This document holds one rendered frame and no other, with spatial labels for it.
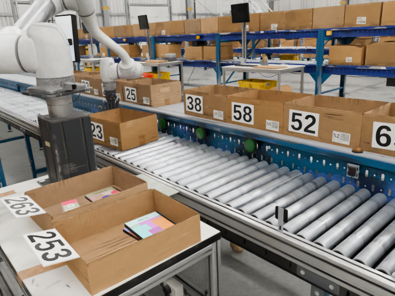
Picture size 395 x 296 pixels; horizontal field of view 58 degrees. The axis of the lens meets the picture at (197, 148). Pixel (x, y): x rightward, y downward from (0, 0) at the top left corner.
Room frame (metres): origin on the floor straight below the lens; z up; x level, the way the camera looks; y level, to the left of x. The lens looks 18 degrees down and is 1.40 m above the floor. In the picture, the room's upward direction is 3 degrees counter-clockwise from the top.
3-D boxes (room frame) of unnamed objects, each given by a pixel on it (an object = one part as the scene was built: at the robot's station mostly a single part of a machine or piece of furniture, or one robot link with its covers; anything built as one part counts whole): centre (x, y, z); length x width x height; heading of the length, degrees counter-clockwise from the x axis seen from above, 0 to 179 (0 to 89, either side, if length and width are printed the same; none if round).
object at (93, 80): (3.44, 0.87, 0.96); 0.39 x 0.29 x 0.17; 41
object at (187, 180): (1.67, -0.08, 0.72); 0.52 x 0.05 x 0.05; 131
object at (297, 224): (1.23, -0.47, 0.72); 0.52 x 0.05 x 0.05; 131
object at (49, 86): (1.53, 0.58, 1.22); 0.22 x 0.18 x 0.06; 52
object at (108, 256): (1.00, 0.24, 0.80); 0.38 x 0.28 x 0.10; 129
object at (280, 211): (1.05, -0.27, 0.78); 0.05 x 0.01 x 0.11; 41
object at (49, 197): (1.26, 0.44, 0.80); 0.38 x 0.28 x 0.10; 132
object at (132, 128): (2.24, 0.49, 0.83); 0.39 x 0.29 x 0.17; 47
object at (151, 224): (1.05, 0.15, 0.78); 0.19 x 0.14 x 0.02; 37
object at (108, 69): (2.45, 0.57, 1.19); 0.13 x 0.11 x 0.16; 87
